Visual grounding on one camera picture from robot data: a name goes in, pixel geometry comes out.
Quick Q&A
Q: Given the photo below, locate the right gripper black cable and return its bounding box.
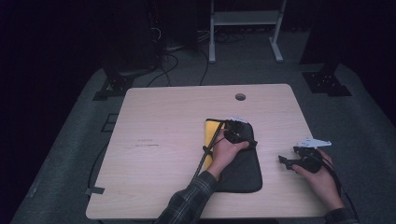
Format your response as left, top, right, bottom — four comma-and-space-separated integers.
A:
312, 153, 360, 222

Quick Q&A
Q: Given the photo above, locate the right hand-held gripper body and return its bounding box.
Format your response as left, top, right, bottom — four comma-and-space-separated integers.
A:
292, 137, 332, 175

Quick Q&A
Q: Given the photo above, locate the person's right hand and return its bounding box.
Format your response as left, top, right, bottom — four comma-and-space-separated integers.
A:
291, 148, 346, 212

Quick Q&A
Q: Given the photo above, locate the black and yellow cloth pouch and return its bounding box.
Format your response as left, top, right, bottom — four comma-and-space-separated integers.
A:
204, 118, 263, 194

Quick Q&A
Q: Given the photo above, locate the black floor cable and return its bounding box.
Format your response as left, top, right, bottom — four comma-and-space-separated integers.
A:
146, 50, 180, 89
196, 48, 210, 87

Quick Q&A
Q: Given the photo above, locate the grey tape strip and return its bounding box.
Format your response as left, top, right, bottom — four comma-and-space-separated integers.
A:
84, 186, 106, 197

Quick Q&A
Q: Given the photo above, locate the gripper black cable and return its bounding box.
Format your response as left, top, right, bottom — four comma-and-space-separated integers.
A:
191, 120, 226, 182
312, 153, 360, 222

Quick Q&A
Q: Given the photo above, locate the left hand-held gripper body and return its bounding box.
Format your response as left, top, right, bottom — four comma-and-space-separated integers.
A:
223, 116, 250, 145

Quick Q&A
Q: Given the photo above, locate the black stand with base plate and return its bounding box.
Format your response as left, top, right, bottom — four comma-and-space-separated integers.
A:
92, 0, 161, 102
299, 0, 353, 98

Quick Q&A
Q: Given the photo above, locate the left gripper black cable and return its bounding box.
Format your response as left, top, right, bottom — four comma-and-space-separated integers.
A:
191, 120, 226, 182

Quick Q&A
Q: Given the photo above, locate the person's left hand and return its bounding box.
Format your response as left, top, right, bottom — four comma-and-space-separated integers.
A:
206, 128, 250, 181

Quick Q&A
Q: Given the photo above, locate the white metal stand frame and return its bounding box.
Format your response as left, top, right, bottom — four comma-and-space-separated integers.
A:
208, 0, 288, 64

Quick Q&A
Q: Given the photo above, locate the black cable beside table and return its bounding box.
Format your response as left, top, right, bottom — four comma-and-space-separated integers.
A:
87, 141, 110, 191

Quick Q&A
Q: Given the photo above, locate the black floor tape frame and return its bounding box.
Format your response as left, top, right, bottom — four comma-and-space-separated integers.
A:
100, 113, 120, 133

